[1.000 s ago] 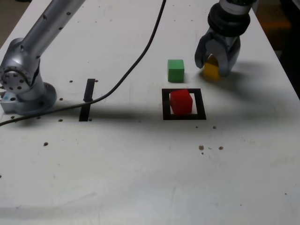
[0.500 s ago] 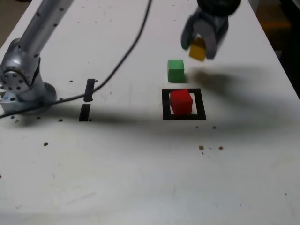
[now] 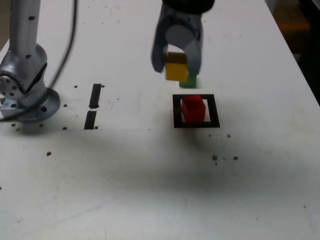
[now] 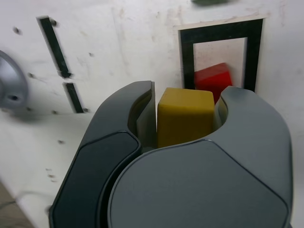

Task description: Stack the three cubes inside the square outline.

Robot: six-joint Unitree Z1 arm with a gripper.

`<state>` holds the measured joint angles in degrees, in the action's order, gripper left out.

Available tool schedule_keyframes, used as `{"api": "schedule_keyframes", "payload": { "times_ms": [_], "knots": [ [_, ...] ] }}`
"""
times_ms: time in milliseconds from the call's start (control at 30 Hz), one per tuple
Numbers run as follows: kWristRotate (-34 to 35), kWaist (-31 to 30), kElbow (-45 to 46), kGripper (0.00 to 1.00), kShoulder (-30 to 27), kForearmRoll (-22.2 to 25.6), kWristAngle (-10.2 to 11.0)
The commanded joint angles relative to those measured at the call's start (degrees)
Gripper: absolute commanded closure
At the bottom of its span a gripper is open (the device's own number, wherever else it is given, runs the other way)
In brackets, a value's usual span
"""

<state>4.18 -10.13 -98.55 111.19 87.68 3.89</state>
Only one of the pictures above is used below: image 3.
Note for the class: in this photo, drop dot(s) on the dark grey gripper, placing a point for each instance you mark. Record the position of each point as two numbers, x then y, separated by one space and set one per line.
182 18

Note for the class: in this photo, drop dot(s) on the yellow cube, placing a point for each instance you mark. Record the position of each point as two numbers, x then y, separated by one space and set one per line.
176 71

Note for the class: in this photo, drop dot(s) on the green cube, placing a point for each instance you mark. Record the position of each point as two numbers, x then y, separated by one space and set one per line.
191 82

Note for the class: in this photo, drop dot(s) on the red cube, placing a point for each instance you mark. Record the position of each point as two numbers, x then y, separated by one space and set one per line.
193 110

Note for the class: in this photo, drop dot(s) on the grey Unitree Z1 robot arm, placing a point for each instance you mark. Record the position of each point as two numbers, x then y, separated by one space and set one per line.
25 37

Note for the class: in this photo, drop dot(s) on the black tape square outline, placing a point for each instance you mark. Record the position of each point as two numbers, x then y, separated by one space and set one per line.
195 125

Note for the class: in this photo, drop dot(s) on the black tape strip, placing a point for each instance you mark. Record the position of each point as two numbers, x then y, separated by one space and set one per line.
94 96

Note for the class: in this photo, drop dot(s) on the brown background box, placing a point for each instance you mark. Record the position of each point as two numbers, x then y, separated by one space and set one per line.
291 17

